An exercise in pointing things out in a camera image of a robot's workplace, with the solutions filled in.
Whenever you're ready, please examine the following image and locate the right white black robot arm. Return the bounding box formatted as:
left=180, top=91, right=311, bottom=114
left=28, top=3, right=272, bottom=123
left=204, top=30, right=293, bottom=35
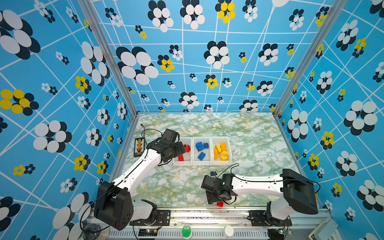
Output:
left=201, top=169, right=318, bottom=222

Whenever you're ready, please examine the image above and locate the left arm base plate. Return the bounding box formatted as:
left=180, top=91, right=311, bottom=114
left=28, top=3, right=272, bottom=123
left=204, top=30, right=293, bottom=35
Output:
left=129, top=210, right=171, bottom=227

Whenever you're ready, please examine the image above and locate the grey box front right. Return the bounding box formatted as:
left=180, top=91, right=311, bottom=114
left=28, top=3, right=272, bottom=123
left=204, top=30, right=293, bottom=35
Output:
left=308, top=218, right=339, bottom=240

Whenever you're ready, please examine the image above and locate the circuit board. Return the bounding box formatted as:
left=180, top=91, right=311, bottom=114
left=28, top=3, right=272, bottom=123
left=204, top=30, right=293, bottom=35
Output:
left=138, top=229, right=158, bottom=238
left=268, top=229, right=287, bottom=240

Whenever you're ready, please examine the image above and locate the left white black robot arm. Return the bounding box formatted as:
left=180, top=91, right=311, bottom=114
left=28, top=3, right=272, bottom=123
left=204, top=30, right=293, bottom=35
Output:
left=94, top=129, right=186, bottom=231

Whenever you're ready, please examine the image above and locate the red lego brick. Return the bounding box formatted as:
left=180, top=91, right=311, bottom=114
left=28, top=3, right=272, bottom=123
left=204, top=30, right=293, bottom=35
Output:
left=178, top=155, right=185, bottom=162
left=184, top=145, right=191, bottom=153

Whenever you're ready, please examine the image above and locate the white three-compartment container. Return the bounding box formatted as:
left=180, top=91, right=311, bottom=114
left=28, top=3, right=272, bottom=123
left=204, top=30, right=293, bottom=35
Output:
left=172, top=137, right=232, bottom=167

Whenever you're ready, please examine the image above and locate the right circuit board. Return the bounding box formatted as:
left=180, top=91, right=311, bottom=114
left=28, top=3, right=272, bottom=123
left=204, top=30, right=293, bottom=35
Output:
left=268, top=229, right=287, bottom=240

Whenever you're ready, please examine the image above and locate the green push button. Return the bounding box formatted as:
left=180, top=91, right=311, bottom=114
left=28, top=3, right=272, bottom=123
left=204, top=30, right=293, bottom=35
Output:
left=182, top=226, right=193, bottom=240

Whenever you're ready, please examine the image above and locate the clear tape roll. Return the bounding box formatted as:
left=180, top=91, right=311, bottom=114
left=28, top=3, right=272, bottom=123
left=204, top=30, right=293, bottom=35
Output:
left=82, top=224, right=110, bottom=240

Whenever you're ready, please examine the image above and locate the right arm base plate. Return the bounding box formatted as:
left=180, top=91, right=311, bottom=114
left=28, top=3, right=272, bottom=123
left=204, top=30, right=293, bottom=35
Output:
left=247, top=210, right=292, bottom=227

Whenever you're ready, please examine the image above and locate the blue lego brick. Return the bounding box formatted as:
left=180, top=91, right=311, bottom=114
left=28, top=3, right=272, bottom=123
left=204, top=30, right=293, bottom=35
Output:
left=198, top=152, right=206, bottom=161

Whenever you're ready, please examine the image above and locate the left circuit board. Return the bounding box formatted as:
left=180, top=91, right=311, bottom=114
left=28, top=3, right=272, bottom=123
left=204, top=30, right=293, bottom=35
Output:
left=138, top=229, right=158, bottom=238

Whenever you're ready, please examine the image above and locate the black box with orange parts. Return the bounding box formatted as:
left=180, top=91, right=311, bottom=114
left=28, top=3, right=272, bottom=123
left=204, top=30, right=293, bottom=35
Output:
left=134, top=138, right=146, bottom=158

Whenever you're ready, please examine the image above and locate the white push button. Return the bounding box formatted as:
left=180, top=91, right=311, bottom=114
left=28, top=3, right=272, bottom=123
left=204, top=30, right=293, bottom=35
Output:
left=222, top=225, right=235, bottom=238

